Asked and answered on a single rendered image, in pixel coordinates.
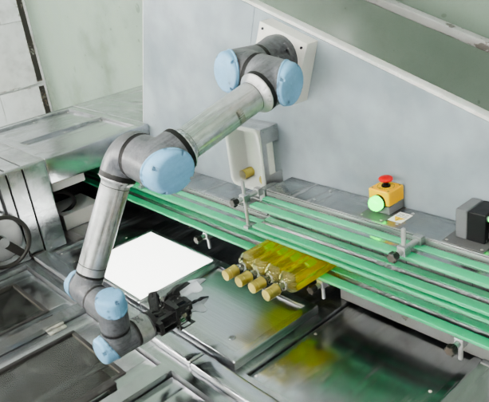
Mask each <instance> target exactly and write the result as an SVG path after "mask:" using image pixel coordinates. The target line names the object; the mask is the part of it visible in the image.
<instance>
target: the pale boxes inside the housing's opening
mask: <svg viewBox="0 0 489 402"><path fill-rule="evenodd" d="M84 180H85V176H84V172H83V173H81V174H79V175H75V176H73V177H70V178H68V179H64V180H62V181H60V182H57V183H54V184H50V185H51V188H52V191H53V192H55V191H58V190H61V189H63V188H65V187H68V186H71V185H74V184H75V183H80V182H81V181H84ZM75 197H76V199H77V203H76V205H75V206H74V208H73V209H71V210H69V211H65V212H62V211H63V210H65V209H66V208H67V207H69V206H70V205H71V204H72V202H73V200H72V199H71V198H70V197H69V198H67V199H63V200H62V201H59V202H57V203H56V205H57V211H58V214H59V217H60V220H61V225H62V228H64V229H66V230H70V229H72V228H74V227H77V226H80V225H81V224H83V223H87V222H88V221H89V220H90V218H91V214H92V211H93V206H94V203H95V199H93V198H90V197H88V196H87V195H83V194H81V193H80V194H77V195H75Z"/></svg>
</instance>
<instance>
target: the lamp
mask: <svg viewBox="0 0 489 402"><path fill-rule="evenodd" d="M368 205H369V208H370V209H371V210H372V211H379V210H382V209H384V207H385V201H384V198H383V197H382V196H381V195H374V196H373V197H371V198H370V199H369V202H368Z"/></svg>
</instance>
